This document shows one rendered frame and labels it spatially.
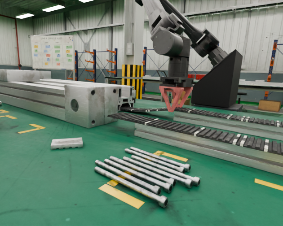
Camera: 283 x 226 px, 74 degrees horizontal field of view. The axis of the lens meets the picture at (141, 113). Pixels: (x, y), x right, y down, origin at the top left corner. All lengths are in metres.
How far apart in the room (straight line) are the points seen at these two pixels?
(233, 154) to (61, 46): 6.22
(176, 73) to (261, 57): 7.57
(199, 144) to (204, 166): 0.06
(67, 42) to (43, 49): 0.84
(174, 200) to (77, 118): 0.33
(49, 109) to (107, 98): 0.18
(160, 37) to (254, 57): 7.63
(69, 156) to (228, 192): 0.22
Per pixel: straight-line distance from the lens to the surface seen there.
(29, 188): 0.25
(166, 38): 0.48
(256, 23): 8.31
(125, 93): 0.70
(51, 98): 0.56
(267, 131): 0.51
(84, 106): 0.45
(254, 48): 8.11
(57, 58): 6.45
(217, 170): 0.30
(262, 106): 5.31
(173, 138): 0.36
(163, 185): 0.23
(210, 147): 0.34
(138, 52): 3.94
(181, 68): 0.54
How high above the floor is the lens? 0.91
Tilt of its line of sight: 11 degrees down
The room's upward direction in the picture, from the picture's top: 3 degrees clockwise
